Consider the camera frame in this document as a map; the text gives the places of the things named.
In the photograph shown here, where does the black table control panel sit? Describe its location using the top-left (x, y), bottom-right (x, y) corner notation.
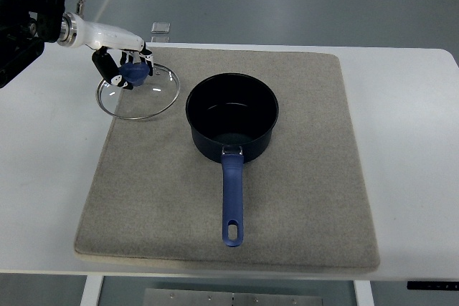
top-left (407, 281), bottom-right (459, 291)

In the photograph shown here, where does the glass pot lid blue knob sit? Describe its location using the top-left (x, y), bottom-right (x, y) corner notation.
top-left (96, 64), bottom-right (181, 120)

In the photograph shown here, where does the grey metal base plate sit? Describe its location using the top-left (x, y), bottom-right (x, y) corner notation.
top-left (143, 288), bottom-right (323, 306)

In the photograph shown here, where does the white table leg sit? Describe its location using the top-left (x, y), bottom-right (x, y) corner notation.
top-left (354, 280), bottom-right (375, 306)
top-left (80, 275), bottom-right (104, 306)

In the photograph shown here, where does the white left table leg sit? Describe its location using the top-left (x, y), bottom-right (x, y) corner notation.
top-left (80, 275), bottom-right (104, 306)

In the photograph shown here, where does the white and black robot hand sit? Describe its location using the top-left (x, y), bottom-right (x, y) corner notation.
top-left (57, 13), bottom-right (153, 90)

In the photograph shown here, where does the white right table leg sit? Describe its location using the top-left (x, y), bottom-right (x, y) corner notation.
top-left (354, 280), bottom-right (375, 306)

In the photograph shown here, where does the dark blue saucepan blue handle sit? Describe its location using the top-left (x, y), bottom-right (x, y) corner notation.
top-left (186, 73), bottom-right (279, 247)

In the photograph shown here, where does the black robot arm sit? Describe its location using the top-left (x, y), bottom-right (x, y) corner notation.
top-left (1, 0), bottom-right (84, 87)

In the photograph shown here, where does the beige fabric mat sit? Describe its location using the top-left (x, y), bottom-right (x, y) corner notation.
top-left (74, 47), bottom-right (380, 273)

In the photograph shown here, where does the clear plastic floor piece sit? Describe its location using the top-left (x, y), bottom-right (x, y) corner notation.
top-left (151, 21), bottom-right (171, 34)

